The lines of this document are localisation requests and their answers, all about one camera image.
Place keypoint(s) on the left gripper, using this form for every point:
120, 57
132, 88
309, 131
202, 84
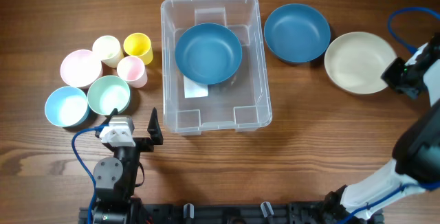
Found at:
147, 143

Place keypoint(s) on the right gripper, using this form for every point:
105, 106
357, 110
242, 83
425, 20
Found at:
389, 76

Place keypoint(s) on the mint green bowl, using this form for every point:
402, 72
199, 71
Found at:
108, 93

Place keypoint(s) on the cream bowl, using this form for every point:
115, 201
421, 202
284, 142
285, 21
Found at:
355, 62

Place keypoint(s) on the light blue bowl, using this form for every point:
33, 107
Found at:
66, 107

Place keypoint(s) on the dark blue bowl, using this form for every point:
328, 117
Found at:
208, 53
297, 33

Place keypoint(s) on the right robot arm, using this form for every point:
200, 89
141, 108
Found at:
414, 165

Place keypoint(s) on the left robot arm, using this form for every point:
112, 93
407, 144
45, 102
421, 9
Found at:
115, 177

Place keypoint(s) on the clear plastic storage container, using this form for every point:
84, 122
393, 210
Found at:
242, 102

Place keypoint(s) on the pink cup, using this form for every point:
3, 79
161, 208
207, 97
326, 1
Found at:
133, 71

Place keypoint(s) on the white paper label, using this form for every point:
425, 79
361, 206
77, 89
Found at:
194, 89

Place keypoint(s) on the pink bowl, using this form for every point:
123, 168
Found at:
81, 69

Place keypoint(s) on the cream cup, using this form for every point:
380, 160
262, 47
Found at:
108, 49

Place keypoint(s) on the yellow cup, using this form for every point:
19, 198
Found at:
139, 45

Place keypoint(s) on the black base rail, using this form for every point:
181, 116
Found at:
290, 213

